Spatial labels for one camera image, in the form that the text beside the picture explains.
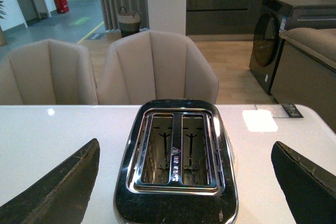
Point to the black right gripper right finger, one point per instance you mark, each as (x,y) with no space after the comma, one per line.
(309,189)

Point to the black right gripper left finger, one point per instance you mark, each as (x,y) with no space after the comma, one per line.
(62,195)

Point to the black label card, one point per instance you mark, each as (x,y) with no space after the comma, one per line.
(291,110)

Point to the chrome two-slot toaster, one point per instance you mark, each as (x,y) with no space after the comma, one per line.
(177,166)

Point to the beige chair left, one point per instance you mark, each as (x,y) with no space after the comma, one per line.
(48,72)

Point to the beige chair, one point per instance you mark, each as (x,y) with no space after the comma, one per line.
(48,72)
(154,65)

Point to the beige cushioned furniture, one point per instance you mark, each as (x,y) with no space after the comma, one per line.
(306,71)

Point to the beige chair right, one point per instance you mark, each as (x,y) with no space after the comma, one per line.
(154,65)

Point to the dark grey washing machine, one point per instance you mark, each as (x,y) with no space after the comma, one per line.
(275,17)

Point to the woven laundry basket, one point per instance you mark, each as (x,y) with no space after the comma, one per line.
(129,21)

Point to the red cabinet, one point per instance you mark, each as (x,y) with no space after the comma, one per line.
(61,6)

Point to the white tall cabinet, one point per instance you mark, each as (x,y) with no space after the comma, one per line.
(167,15)

